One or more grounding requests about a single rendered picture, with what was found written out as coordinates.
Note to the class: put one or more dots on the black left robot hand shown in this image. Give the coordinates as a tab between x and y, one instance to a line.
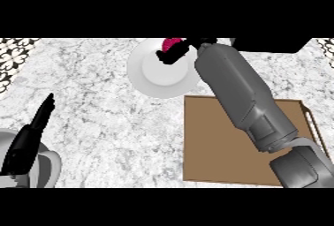
27	138

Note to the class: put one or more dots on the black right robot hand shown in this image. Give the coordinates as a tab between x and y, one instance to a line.
173	53

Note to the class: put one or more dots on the pink cupcake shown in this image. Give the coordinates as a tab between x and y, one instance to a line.
169	44

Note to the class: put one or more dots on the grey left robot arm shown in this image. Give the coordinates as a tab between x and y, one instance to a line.
30	164

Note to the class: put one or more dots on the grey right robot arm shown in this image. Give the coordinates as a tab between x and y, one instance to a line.
242	97

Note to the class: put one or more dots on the white round plate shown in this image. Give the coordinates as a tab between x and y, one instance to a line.
164	76

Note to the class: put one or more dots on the brown wooden tray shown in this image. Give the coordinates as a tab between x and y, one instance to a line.
217	147

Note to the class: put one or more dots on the black appliance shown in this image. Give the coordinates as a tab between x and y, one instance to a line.
269	44

